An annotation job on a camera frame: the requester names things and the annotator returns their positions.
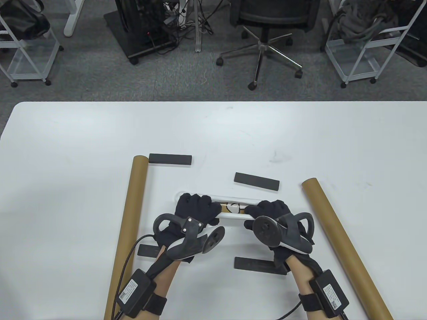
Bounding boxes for person's left hand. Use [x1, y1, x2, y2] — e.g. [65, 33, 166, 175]
[155, 193, 223, 264]

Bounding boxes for person's right hand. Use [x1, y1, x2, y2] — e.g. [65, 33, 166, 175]
[243, 199, 323, 279]

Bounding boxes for grey handheld controller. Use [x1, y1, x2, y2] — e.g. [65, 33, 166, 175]
[253, 212, 316, 255]
[153, 213, 226, 261]

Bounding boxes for black rectangular bar weight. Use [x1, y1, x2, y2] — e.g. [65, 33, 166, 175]
[137, 244, 161, 258]
[234, 257, 288, 275]
[234, 172, 280, 191]
[148, 153, 193, 166]

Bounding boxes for colourful cartoon poster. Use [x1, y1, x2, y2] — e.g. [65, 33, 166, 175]
[175, 191, 264, 220]

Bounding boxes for brown cardboard mailing tube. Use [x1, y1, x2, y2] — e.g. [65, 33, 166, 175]
[103, 155, 149, 320]
[301, 178, 394, 320]

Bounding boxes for person's left forearm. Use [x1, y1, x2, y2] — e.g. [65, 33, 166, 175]
[133, 247, 182, 320]

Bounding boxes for person's right forearm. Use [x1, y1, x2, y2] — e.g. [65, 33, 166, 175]
[286, 257, 334, 320]

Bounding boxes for black wrist sensor box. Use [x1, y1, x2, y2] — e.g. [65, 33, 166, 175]
[116, 269, 157, 319]
[309, 270, 350, 319]

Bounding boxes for black rolling equipment cart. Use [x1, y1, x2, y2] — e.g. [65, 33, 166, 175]
[103, 0, 179, 65]

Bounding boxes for black office chair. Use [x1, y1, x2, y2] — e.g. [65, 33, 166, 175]
[216, 0, 321, 91]

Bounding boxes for grey bag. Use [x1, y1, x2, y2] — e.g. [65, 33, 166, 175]
[335, 0, 399, 43]

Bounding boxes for white desk leg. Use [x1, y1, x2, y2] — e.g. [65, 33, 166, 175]
[63, 0, 85, 37]

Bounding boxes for black equipment base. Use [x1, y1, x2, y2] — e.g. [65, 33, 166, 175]
[384, 0, 427, 68]

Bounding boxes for black bag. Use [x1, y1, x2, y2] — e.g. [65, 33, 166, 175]
[0, 0, 50, 41]

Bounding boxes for black wrist strap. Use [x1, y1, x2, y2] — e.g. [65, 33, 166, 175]
[147, 293, 168, 315]
[298, 293, 322, 312]

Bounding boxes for white wire cart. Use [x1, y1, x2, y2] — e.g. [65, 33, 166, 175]
[0, 13, 64, 88]
[324, 0, 427, 88]

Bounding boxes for clear acrylic post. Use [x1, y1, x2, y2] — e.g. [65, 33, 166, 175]
[194, 0, 203, 53]

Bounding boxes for tangled black cables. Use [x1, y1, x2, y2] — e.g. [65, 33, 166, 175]
[163, 0, 231, 36]

